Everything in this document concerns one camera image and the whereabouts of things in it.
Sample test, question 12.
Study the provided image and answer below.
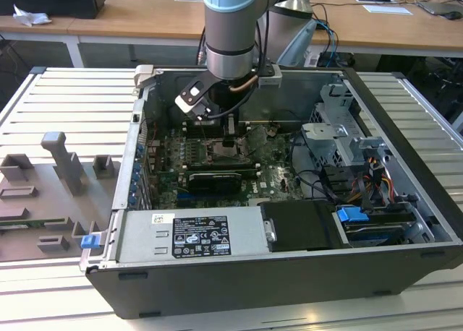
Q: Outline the long wooden desk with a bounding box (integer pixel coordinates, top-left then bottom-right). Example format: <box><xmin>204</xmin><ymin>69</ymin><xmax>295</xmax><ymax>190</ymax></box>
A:
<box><xmin>0</xmin><ymin>0</ymin><xmax>463</xmax><ymax>59</ymax></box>

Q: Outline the blue disk carrier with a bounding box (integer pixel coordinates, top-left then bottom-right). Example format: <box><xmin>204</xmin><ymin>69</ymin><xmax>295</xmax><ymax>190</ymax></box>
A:
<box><xmin>336</xmin><ymin>206</ymin><xmax>417</xmax><ymax>247</ymax></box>

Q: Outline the black box on desk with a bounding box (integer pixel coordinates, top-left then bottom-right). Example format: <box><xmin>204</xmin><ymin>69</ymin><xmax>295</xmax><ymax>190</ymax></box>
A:
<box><xmin>0</xmin><ymin>0</ymin><xmax>107</xmax><ymax>20</ymax></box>

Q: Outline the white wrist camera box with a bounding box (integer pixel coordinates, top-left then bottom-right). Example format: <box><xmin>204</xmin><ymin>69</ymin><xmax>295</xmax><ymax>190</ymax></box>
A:
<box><xmin>174</xmin><ymin>74</ymin><xmax>215</xmax><ymax>121</ymax></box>

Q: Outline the grey case release latch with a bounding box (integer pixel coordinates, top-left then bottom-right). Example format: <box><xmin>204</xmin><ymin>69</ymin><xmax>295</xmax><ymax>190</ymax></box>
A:
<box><xmin>133</xmin><ymin>64</ymin><xmax>157</xmax><ymax>90</ymax></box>

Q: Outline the grey parts rack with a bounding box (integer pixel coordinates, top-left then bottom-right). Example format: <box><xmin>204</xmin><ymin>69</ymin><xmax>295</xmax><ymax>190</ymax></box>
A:
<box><xmin>0</xmin><ymin>131</ymin><xmax>122</xmax><ymax>262</ymax></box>

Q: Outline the green motherboard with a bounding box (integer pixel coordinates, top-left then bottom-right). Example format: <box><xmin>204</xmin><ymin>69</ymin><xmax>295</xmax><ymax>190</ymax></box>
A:
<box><xmin>146</xmin><ymin>123</ymin><xmax>308</xmax><ymax>209</ymax></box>

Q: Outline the black ram slot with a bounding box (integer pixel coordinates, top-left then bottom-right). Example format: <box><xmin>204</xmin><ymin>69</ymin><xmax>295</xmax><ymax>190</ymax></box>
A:
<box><xmin>184</xmin><ymin>129</ymin><xmax>252</xmax><ymax>138</ymax></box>
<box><xmin>188</xmin><ymin>165</ymin><xmax>262</xmax><ymax>175</ymax></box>
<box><xmin>187</xmin><ymin>160</ymin><xmax>260</xmax><ymax>168</ymax></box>
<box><xmin>184</xmin><ymin>121</ymin><xmax>251</xmax><ymax>131</ymax></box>

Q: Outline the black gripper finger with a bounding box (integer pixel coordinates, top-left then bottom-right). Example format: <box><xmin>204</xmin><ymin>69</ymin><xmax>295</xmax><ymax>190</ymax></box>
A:
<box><xmin>222</xmin><ymin>114</ymin><xmax>237</xmax><ymax>148</ymax></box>

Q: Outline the dark grey laptop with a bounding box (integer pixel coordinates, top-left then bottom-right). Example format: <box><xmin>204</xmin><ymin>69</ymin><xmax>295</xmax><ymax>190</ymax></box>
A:
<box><xmin>415</xmin><ymin>0</ymin><xmax>463</xmax><ymax>16</ymax></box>

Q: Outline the orange yellow wire bundle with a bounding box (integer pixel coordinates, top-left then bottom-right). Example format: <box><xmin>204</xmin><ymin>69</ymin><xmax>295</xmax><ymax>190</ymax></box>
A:
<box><xmin>363</xmin><ymin>156</ymin><xmax>396</xmax><ymax>204</ymax></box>

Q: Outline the pale blue teach pendant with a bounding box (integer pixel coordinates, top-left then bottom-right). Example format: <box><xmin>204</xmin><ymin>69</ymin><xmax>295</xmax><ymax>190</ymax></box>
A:
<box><xmin>277</xmin><ymin>20</ymin><xmax>320</xmax><ymax>66</ymax></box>

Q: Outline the plain white paper sheet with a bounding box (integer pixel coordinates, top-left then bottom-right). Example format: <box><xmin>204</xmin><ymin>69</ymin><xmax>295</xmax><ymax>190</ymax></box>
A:
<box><xmin>362</xmin><ymin>4</ymin><xmax>414</xmax><ymax>16</ymax></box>

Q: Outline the blue cable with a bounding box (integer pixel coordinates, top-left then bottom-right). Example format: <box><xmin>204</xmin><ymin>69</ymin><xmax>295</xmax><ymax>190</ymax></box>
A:
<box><xmin>316</xmin><ymin>19</ymin><xmax>341</xmax><ymax>70</ymax></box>

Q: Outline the black internal cable loop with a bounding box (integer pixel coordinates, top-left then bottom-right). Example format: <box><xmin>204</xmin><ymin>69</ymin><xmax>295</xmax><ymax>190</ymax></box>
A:
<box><xmin>289</xmin><ymin>132</ymin><xmax>343</xmax><ymax>206</ymax></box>

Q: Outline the cpu socket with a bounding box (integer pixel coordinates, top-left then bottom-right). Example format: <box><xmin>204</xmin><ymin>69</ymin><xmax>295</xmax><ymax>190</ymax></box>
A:
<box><xmin>204</xmin><ymin>137</ymin><xmax>252</xmax><ymax>164</ymax></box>

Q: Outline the grey power supply unit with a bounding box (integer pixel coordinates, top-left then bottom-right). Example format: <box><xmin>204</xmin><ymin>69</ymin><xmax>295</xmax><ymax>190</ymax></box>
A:
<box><xmin>117</xmin><ymin>205</ymin><xmax>273</xmax><ymax>265</ymax></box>

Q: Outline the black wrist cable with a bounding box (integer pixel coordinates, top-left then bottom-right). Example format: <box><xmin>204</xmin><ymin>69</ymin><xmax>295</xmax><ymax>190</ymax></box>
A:
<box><xmin>205</xmin><ymin>87</ymin><xmax>255</xmax><ymax>121</ymax></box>

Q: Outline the black open pc case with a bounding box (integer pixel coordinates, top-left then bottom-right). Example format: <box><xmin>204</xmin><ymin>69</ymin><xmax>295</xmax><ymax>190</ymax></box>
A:
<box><xmin>80</xmin><ymin>64</ymin><xmax>463</xmax><ymax>321</ymax></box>

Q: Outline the green ram stick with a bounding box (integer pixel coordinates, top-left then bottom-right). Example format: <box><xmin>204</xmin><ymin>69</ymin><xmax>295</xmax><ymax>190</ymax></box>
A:
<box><xmin>0</xmin><ymin>218</ymin><xmax>68</xmax><ymax>227</ymax></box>

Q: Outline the crumpled white paper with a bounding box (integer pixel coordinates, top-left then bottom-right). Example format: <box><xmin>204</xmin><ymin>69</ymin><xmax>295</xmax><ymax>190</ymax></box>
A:
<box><xmin>12</xmin><ymin>4</ymin><xmax>52</xmax><ymax>27</ymax></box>

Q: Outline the metal drive cage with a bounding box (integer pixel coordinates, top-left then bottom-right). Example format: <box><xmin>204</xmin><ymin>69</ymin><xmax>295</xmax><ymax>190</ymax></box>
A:
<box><xmin>300</xmin><ymin>82</ymin><xmax>391</xmax><ymax>169</ymax></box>

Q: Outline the black graphics card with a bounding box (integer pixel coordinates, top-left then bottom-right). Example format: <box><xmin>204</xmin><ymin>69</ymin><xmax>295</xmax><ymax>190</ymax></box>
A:
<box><xmin>187</xmin><ymin>171</ymin><xmax>242</xmax><ymax>197</ymax></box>

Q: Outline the blue plastic latch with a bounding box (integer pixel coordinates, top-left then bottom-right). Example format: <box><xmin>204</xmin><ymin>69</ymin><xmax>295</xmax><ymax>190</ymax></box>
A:
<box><xmin>81</xmin><ymin>234</ymin><xmax>101</xmax><ymax>251</ymax></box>

